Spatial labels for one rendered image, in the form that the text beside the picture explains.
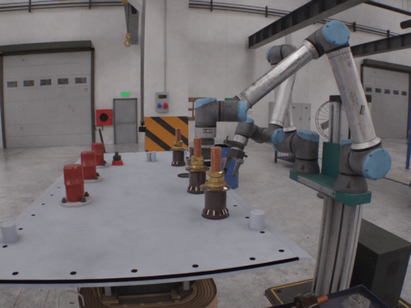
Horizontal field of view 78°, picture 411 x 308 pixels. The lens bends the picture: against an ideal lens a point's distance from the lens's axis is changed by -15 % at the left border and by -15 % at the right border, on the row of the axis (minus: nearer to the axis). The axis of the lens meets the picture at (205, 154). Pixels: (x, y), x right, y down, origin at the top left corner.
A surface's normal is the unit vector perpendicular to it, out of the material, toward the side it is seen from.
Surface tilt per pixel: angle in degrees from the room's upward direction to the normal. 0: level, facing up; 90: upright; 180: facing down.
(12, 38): 90
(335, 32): 83
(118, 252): 0
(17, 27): 90
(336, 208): 90
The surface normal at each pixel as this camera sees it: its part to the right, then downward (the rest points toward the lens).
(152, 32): 0.22, 0.15
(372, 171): 0.02, 0.23
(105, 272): 0.00, -0.99
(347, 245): -0.97, 0.04
